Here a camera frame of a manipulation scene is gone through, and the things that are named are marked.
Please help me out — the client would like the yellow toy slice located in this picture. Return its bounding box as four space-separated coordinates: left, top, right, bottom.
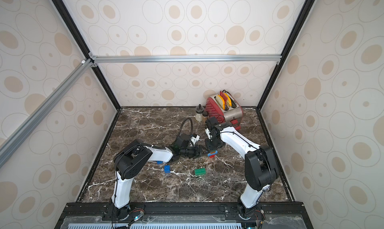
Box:
224 92 233 107

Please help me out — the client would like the toy bread slice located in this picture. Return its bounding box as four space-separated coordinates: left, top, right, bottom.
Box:
215 95 229 111

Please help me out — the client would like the left diagonal aluminium rail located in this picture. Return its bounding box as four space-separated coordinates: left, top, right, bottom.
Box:
1 58 93 166

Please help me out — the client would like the green 2x4 lego brick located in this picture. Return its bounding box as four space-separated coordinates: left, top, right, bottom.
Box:
194 168 207 177

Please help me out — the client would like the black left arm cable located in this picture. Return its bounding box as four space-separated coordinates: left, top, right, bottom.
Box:
175 117 194 140

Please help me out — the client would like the red polka dot toaster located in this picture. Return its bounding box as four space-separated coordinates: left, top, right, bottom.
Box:
206 90 244 131

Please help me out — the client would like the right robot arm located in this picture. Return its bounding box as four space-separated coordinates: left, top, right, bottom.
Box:
205 117 280 219

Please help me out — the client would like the light blue 2x4 lego brick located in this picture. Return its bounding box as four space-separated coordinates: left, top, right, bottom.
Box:
207 151 218 157

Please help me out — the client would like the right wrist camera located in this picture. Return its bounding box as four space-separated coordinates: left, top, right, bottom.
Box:
205 129 212 139

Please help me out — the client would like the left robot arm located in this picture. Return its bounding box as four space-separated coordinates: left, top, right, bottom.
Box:
111 135 208 221

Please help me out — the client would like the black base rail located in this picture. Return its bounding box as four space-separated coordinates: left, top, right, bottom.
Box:
55 202 313 229

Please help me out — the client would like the horizontal aluminium rail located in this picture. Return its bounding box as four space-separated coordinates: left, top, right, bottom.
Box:
92 54 282 63

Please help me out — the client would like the glass jar with black lid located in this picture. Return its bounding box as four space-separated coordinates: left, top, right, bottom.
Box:
195 104 205 122

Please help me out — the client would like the brown spice jar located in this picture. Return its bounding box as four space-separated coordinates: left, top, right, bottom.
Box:
202 110 209 124

